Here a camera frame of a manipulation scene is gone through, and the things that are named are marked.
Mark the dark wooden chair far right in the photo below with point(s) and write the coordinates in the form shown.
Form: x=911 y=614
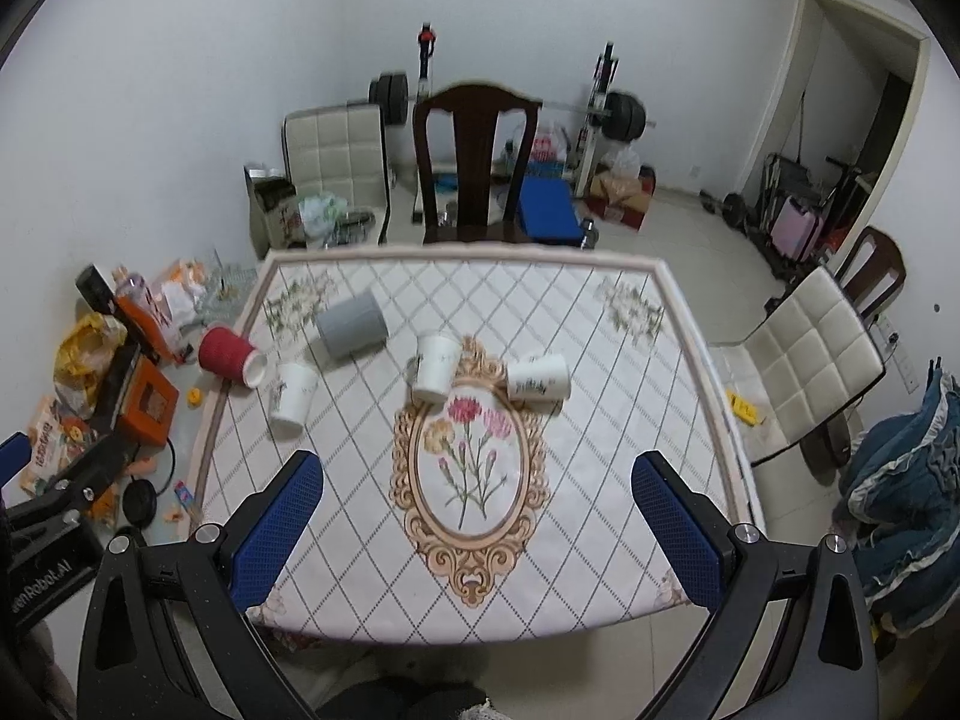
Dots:
x=873 y=273

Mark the dark wooden chair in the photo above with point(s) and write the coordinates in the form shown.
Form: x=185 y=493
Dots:
x=873 y=273
x=475 y=109

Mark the orange box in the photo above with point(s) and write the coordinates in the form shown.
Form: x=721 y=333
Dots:
x=147 y=405

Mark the cream padded chair right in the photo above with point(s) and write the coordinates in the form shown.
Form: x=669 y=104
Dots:
x=806 y=363

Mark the snack package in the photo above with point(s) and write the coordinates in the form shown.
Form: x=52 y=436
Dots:
x=57 y=437

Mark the blue weight bench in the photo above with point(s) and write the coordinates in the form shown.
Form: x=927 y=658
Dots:
x=546 y=212

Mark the yellow plastic bag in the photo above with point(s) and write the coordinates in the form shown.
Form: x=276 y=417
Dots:
x=83 y=359

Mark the pink suitcase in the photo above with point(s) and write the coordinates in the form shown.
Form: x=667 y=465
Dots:
x=796 y=228

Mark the floral patterned tablecloth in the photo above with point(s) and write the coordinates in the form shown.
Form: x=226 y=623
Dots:
x=480 y=519

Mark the grey paper cup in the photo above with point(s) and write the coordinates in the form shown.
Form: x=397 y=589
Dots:
x=352 y=325

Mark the white paper cup centre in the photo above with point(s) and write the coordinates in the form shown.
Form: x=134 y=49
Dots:
x=433 y=367

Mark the cream padded chair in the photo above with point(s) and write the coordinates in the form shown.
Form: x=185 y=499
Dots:
x=341 y=150
x=806 y=363

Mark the barbell with black plates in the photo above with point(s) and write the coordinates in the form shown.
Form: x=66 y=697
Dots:
x=625 y=121

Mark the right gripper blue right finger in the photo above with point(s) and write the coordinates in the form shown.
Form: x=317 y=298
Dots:
x=822 y=661

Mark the cardboard box with red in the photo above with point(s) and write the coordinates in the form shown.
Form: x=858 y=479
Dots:
x=621 y=200

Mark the red ribbed paper cup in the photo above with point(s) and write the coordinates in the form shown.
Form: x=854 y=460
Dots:
x=229 y=356

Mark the white paper cup far left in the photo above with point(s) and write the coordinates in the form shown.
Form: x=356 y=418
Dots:
x=294 y=387

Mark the cream padded chair back left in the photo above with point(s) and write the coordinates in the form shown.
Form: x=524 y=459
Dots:
x=341 y=150

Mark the black round lid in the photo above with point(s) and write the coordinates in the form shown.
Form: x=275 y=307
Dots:
x=139 y=502

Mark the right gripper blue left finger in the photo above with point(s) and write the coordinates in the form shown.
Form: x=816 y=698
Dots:
x=133 y=662

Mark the white paper cup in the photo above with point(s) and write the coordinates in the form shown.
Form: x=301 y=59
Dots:
x=542 y=378
x=294 y=387
x=433 y=367

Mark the blue denim clothing pile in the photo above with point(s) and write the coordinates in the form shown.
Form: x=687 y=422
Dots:
x=899 y=507

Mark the white squat rack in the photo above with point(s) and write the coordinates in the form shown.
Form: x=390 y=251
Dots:
x=581 y=155

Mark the small metal trash bin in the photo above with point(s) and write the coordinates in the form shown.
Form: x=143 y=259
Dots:
x=274 y=221

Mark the white paper cup right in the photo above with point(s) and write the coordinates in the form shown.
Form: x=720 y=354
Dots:
x=542 y=378

